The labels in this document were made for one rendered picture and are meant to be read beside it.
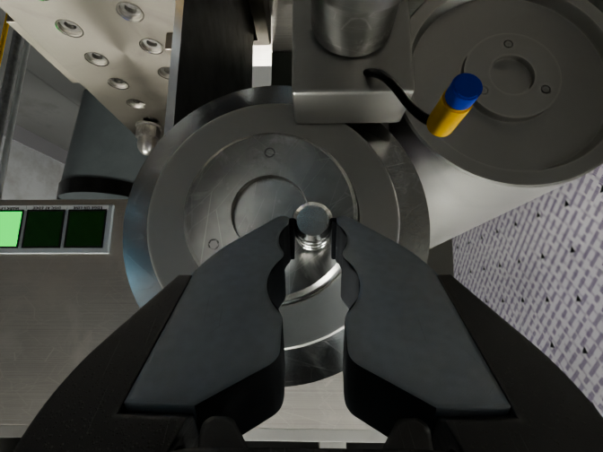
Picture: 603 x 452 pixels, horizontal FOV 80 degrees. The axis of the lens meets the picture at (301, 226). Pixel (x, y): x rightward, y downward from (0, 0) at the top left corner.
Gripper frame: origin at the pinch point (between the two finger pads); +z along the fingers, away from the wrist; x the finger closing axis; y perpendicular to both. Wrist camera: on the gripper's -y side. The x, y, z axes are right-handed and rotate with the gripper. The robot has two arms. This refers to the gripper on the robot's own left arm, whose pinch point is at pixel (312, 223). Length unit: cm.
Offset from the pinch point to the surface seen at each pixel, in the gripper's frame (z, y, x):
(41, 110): 239, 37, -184
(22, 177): 241, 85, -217
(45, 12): 25.8, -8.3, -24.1
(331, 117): 5.3, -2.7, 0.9
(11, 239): 31, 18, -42
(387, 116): 5.2, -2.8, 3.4
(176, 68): 10.6, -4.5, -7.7
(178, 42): 11.7, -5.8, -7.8
